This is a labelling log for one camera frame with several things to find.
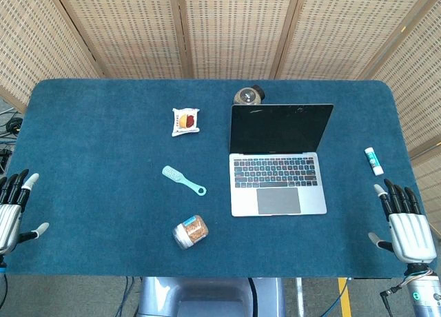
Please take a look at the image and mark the woven bamboo folding screen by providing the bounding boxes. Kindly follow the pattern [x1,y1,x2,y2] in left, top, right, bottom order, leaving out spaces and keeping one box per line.
[0,0,441,228]

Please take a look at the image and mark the white snack packet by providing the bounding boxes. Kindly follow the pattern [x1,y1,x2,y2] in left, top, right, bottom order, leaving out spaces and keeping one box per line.
[171,108,201,138]

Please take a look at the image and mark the clear jar orange snacks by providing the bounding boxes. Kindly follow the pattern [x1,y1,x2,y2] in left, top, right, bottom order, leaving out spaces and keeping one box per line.
[172,214,209,251]

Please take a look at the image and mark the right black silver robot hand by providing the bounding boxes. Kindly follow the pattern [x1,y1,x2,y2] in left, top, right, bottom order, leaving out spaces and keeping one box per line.
[367,178,438,265]

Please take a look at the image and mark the white green glue stick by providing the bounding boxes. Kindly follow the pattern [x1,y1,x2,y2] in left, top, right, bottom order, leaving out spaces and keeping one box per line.
[364,147,384,176]

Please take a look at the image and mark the blue table mat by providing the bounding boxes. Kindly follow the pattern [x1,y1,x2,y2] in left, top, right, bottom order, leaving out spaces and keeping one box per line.
[3,78,438,279]

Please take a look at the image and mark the silver blue robot base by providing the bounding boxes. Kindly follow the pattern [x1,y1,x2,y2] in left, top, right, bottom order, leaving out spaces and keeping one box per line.
[136,276,287,317]

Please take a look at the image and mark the teal plastic brush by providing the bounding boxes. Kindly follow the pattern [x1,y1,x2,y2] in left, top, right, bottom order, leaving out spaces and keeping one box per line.
[161,165,207,196]

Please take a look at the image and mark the black cable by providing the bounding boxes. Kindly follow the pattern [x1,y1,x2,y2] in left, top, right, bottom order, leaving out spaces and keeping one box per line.
[247,277,258,317]

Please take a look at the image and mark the silver laptop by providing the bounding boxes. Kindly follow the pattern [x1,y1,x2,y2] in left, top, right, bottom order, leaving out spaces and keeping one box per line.
[229,103,335,217]

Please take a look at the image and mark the blue cable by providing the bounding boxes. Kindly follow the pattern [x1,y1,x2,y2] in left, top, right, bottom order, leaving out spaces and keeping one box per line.
[115,276,136,317]

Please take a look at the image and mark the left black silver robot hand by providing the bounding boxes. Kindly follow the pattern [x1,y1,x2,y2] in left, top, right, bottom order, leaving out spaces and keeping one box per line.
[0,168,50,256]

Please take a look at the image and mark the black floor cables bundle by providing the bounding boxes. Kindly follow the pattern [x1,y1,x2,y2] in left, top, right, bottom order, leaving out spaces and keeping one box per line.
[0,110,25,173]

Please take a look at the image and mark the round glass jar black lid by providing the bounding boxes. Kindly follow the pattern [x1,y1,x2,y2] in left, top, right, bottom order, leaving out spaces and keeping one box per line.
[233,84,266,106]

